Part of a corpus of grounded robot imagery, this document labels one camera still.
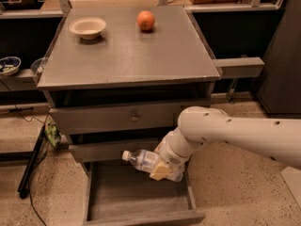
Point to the grey drawer cabinet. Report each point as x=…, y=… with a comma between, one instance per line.
x=126, y=65

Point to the clear plastic water bottle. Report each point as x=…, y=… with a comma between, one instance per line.
x=146, y=161

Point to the clear plastic container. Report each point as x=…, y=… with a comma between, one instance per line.
x=37, y=67

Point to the green power strip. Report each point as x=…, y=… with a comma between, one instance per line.
x=52, y=134

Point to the grey side shelf bar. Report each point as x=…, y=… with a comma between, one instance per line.
x=242, y=67

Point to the white paper bowl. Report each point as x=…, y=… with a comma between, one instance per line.
x=89, y=28

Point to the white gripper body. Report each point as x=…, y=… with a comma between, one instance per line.
x=173, y=158

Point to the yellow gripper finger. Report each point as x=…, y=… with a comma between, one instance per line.
x=159, y=147
x=160, y=171

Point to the blue patterned bowl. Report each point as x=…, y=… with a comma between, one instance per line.
x=9, y=65

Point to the orange fruit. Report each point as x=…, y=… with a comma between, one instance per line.
x=145, y=20

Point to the bottom grey drawer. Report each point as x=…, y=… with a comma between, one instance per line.
x=119, y=195

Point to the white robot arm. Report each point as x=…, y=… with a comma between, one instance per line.
x=199, y=127

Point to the grey drawer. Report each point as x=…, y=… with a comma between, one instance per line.
x=111, y=150
x=119, y=195
x=118, y=117

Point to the middle grey drawer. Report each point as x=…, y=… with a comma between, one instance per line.
x=111, y=150

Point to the top grey drawer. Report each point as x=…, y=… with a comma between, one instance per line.
x=118, y=117

